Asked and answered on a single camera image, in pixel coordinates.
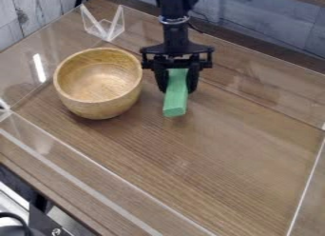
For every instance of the clear acrylic corner bracket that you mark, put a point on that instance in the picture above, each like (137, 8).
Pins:
(104, 29)

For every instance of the wooden bowl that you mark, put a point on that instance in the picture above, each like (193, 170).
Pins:
(98, 82)

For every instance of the green rectangular block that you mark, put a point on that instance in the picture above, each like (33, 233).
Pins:
(176, 94)

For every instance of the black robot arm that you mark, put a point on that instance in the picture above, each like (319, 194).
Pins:
(173, 19)

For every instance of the black metal table frame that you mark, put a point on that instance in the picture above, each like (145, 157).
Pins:
(24, 209)

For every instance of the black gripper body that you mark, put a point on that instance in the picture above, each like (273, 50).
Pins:
(177, 58)

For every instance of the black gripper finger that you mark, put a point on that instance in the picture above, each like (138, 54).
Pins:
(161, 76)
(191, 77)

